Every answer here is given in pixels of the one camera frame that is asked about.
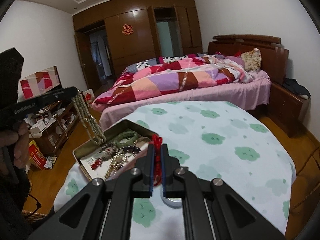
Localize pearl necklace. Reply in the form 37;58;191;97
71;90;107;145

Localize white jade bangle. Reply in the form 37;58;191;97
160;187;182;209

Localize gold bead necklace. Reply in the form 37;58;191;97
103;147;131;179

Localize grey brown bead bracelet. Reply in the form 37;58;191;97
96;144;118;162

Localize dark purple bead bracelet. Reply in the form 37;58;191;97
117;142;143;156

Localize green jade bangle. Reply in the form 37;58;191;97
112;130;139;148

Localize red string charm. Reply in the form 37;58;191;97
152;134;163;187

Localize silver bangle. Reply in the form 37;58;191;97
135;137;151;145

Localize person's left hand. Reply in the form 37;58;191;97
1;120;29;168

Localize red white patterned box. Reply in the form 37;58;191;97
20;66;61;99

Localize cluttered low wooden shelf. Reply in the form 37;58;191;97
28;101;79;155

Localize paper leaflet in tin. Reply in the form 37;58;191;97
79;143;149;180

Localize pink metal tin box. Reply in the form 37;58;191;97
73;119;157;181

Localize red cardboard box on floor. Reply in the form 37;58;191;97
28;140;47;170

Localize green cloud print tablecloth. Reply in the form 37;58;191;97
54;101;296;239

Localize red double happiness sticker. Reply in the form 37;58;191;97
122;24;134;36

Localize dark wooden wardrobe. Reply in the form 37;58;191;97
73;0;203;91

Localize wooden nightstand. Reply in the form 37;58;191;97
267;83;310;137

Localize patchwork quilt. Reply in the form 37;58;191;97
92;55;254;112

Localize dark clothes on nightstand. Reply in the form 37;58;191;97
283;78;311;99

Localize floral pillow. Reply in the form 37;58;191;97
240;48;262;73

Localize wooden bed with pink sheet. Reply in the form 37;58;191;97
92;35;289;127

